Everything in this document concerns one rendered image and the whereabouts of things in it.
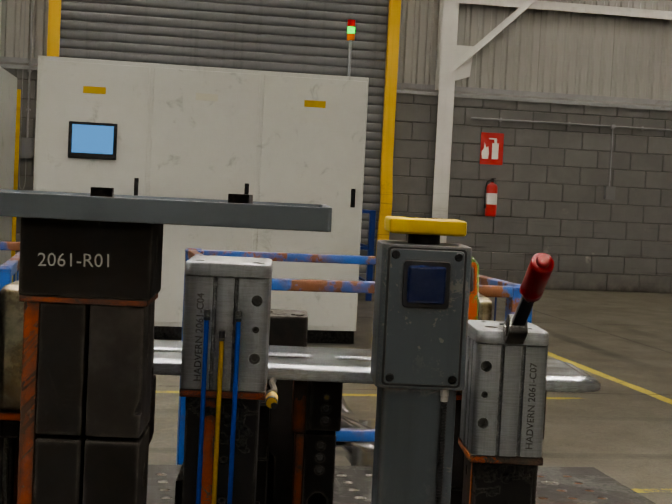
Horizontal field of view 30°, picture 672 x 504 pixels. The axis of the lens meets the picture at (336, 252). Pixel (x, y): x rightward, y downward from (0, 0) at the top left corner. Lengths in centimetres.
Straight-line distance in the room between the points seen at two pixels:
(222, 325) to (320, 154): 821
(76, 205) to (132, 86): 825
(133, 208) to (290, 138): 836
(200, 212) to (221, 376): 24
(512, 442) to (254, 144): 815
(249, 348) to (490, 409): 22
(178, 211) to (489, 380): 36
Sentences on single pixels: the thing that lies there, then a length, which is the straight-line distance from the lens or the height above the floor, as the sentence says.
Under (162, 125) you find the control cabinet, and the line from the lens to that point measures 918.
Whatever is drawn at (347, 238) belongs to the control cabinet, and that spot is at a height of 80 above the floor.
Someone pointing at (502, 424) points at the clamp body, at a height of 97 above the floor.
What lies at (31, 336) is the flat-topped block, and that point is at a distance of 98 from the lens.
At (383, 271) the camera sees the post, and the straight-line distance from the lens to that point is 97.
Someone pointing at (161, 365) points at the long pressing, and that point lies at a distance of 125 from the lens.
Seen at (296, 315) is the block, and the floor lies 103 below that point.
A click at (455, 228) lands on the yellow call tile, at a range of 97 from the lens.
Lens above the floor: 118
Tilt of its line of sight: 3 degrees down
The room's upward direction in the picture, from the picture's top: 3 degrees clockwise
